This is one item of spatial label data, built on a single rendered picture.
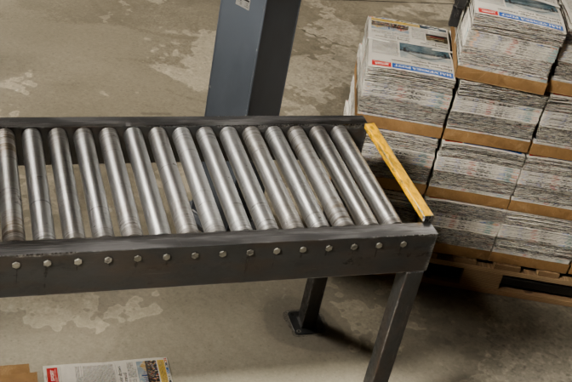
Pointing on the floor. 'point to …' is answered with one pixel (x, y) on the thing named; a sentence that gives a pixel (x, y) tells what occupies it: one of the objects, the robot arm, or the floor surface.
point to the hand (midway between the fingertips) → (454, 15)
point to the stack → (467, 156)
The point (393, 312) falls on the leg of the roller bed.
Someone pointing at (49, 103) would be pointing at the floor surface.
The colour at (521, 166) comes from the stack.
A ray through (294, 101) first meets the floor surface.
